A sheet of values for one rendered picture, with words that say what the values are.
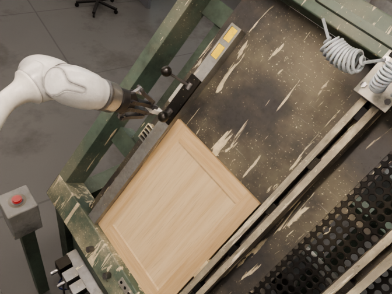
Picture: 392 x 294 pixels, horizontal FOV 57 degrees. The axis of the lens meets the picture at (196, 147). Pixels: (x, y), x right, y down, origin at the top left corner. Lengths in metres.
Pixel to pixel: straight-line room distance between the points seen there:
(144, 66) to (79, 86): 0.55
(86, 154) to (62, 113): 1.71
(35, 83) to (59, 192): 0.76
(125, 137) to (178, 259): 0.56
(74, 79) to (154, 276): 0.80
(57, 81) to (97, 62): 2.92
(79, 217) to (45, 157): 1.41
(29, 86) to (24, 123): 2.19
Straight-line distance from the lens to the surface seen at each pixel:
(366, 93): 1.05
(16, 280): 2.51
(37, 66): 1.08
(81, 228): 1.62
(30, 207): 1.62
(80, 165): 1.65
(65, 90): 0.94
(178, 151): 1.34
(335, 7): 0.97
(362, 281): 1.10
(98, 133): 1.56
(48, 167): 2.92
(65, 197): 1.69
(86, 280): 1.66
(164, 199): 1.37
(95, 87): 0.98
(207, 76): 1.31
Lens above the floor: 2.27
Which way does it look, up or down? 46 degrees down
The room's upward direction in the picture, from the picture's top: 17 degrees clockwise
